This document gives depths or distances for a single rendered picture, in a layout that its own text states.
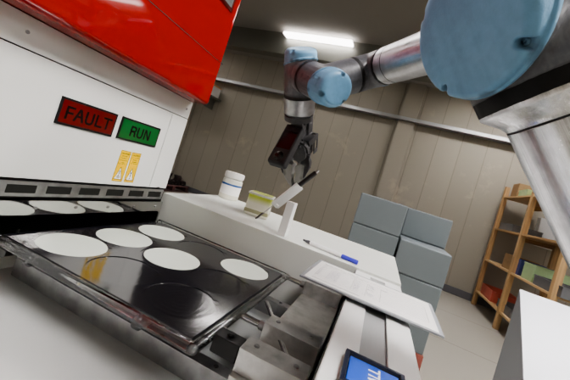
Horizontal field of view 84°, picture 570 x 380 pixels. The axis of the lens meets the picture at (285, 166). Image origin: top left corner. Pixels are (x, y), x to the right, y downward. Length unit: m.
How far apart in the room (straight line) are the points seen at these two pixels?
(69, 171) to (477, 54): 0.65
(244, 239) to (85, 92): 0.45
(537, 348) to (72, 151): 0.83
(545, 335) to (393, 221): 2.05
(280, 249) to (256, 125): 6.46
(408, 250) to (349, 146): 4.03
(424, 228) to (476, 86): 2.79
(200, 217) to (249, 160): 6.23
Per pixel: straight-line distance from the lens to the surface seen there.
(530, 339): 0.66
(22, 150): 0.65
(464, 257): 6.38
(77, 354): 0.52
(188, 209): 0.86
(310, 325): 0.60
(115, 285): 0.51
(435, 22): 0.34
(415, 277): 2.70
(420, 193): 6.26
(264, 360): 0.41
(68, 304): 0.61
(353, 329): 0.43
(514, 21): 0.29
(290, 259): 0.75
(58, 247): 0.61
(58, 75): 0.65
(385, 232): 2.69
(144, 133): 0.79
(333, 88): 0.62
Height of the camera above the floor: 1.11
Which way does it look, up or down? 1 degrees up
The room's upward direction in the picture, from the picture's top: 17 degrees clockwise
